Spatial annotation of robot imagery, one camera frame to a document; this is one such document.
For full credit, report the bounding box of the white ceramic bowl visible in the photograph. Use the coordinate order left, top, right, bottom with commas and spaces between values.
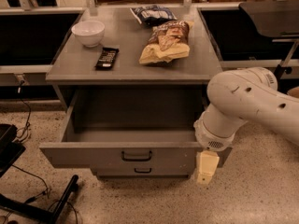
71, 21, 105, 47

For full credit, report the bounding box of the black office chair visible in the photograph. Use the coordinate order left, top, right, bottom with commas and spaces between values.
238, 0, 299, 80

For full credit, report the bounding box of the black floor cable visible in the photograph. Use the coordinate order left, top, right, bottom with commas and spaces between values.
15, 79, 33, 142

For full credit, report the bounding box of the grey drawer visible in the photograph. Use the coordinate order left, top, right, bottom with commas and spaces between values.
92, 167, 193, 177
38, 89, 233, 169

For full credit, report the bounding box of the grey drawer cabinet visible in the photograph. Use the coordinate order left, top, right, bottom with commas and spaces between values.
45, 5, 227, 181

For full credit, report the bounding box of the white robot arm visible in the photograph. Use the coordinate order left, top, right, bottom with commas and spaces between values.
193, 67, 299, 185

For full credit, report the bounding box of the black candy bar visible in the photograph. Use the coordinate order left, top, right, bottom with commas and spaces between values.
95, 48, 119, 69

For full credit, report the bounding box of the yellow brown chip bag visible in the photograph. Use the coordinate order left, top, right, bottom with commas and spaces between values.
139, 21, 194, 64

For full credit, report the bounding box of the grey bottom drawer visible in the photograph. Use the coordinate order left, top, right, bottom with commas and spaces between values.
92, 167, 193, 177

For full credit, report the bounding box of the blue chip bag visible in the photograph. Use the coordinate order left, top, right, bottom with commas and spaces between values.
130, 5, 177, 26

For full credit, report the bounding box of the grey top drawer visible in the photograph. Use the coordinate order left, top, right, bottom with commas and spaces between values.
38, 89, 233, 169

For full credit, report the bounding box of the black stand base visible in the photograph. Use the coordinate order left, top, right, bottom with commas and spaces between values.
0, 123, 80, 224

